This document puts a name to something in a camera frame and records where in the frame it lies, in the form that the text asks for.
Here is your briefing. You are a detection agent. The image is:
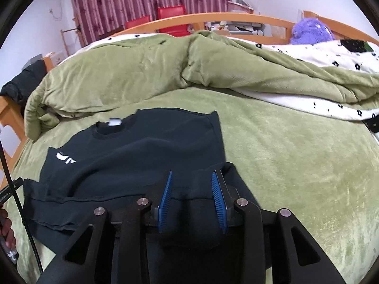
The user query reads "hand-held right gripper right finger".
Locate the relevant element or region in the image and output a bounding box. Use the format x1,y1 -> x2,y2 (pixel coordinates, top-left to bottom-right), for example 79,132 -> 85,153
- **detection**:
211,170 -> 347,284

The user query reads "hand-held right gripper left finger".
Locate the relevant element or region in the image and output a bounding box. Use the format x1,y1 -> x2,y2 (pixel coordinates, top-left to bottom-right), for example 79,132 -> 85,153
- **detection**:
36,170 -> 174,284

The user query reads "black sweatshirt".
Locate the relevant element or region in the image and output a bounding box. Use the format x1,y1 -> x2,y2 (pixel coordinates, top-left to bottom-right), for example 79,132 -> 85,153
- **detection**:
22,108 -> 261,284

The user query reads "person's left hand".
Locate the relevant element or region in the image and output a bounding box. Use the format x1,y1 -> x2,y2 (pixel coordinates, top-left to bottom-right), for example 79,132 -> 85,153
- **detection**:
0,209 -> 16,249

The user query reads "green bed sheet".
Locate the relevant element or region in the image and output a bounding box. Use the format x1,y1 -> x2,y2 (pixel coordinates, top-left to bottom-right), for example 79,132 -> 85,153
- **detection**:
6,87 -> 379,284

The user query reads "black jacket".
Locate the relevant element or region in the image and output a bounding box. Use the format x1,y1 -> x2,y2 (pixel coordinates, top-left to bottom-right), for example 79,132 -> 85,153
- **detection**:
1,60 -> 48,105

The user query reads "grey box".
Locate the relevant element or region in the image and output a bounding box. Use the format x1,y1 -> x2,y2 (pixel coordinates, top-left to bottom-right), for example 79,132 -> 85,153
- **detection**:
25,54 -> 45,68

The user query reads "green and floral quilt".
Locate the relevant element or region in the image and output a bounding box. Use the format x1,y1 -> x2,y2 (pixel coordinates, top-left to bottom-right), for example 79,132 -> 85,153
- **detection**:
24,30 -> 379,141

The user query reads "wooden coat rack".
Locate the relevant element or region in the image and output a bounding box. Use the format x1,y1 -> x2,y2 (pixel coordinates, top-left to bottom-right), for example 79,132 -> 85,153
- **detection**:
61,25 -> 83,57

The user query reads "red chair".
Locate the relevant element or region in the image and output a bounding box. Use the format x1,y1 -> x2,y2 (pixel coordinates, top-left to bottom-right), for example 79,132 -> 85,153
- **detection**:
124,15 -> 153,30
157,5 -> 190,37

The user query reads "purple plush toy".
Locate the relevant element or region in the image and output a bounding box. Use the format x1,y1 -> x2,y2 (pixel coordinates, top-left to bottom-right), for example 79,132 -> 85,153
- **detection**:
290,18 -> 335,45

